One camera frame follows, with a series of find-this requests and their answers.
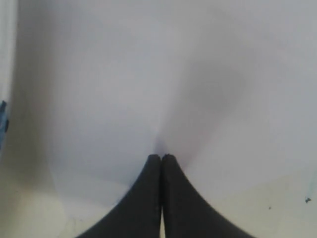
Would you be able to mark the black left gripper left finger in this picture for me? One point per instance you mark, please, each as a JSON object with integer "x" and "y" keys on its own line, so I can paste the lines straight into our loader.
{"x": 138, "y": 213}

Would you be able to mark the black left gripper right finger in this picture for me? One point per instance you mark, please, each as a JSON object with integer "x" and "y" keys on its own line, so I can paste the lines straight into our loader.
{"x": 185, "y": 213}

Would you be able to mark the white square paint plate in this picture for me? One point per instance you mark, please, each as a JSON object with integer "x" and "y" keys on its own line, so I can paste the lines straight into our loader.
{"x": 4, "y": 122}

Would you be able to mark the white paper sheet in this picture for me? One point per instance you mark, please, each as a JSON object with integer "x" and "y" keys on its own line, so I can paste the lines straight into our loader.
{"x": 227, "y": 86}

